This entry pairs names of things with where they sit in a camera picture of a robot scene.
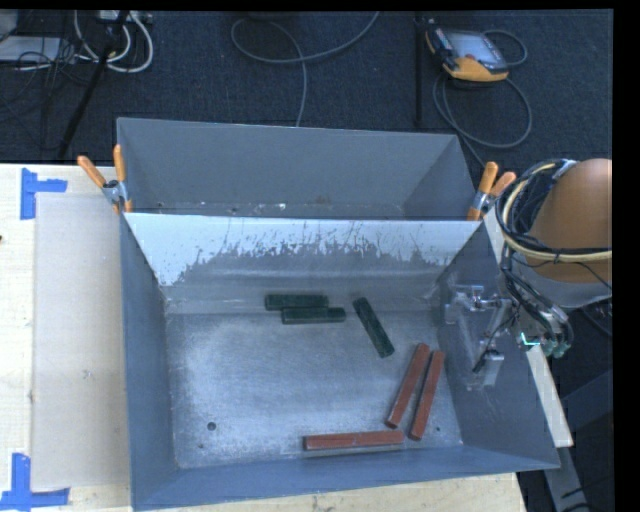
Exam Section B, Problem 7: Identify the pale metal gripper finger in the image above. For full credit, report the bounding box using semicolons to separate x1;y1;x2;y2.
441;284;502;327
466;349;506;392

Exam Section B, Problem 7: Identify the red-brown flat block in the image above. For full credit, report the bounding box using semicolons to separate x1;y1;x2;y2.
302;429;407;453
385;342;432;430
409;349;447;442

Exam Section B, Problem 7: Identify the dark green flat block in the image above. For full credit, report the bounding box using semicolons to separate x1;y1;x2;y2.
264;293;330;312
352;296;396;360
280;306;348;326

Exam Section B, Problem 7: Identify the grey metal bin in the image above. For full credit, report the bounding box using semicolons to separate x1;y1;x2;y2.
115;117;562;512

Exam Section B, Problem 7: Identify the pale flat board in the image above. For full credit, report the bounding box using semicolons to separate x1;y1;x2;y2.
30;191;132;494

